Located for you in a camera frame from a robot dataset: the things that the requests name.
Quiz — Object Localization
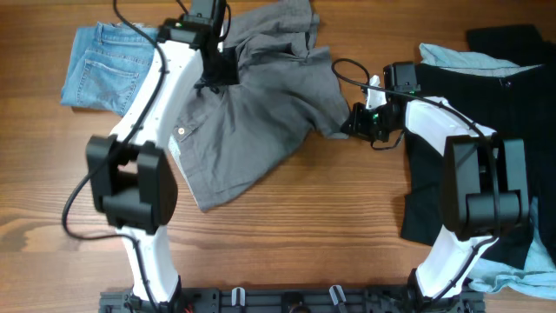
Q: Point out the black garment under pile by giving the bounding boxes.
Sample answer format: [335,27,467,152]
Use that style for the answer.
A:
[400,63,556,270]

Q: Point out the folded blue denim jeans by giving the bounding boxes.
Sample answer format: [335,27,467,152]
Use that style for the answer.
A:
[61,23,157,116]

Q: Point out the black garment at corner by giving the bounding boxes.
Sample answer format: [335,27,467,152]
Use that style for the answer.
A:
[466,24,555,66]

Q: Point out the grey cotton shorts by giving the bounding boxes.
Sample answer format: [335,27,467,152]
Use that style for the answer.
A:
[169,0,349,211]

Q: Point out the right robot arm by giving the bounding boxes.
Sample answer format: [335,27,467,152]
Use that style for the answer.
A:
[341,62,528,310]

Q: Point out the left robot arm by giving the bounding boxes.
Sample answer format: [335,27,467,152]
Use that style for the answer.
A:
[86,0,239,312]

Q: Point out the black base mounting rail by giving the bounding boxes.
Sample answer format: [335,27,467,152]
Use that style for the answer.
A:
[98,285,486,313]

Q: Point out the light blue garment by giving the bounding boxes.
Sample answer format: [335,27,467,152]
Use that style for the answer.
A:
[419,43,555,300]

